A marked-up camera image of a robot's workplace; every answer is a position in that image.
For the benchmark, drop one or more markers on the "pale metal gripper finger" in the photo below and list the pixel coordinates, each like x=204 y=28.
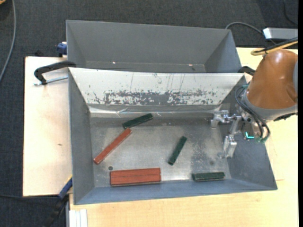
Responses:
x=219 y=118
x=229 y=146

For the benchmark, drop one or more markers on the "dark green flat block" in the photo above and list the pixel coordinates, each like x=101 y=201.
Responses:
x=208 y=176
x=177 y=150
x=137 y=121

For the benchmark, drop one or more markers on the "grey metal bin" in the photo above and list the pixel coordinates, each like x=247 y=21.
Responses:
x=146 y=145

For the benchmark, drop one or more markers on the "red-brown flat block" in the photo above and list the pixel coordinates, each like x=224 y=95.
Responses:
x=113 y=145
x=135 y=180
x=135 y=171

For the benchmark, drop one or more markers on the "pale wood board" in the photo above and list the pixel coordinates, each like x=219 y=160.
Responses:
x=47 y=126

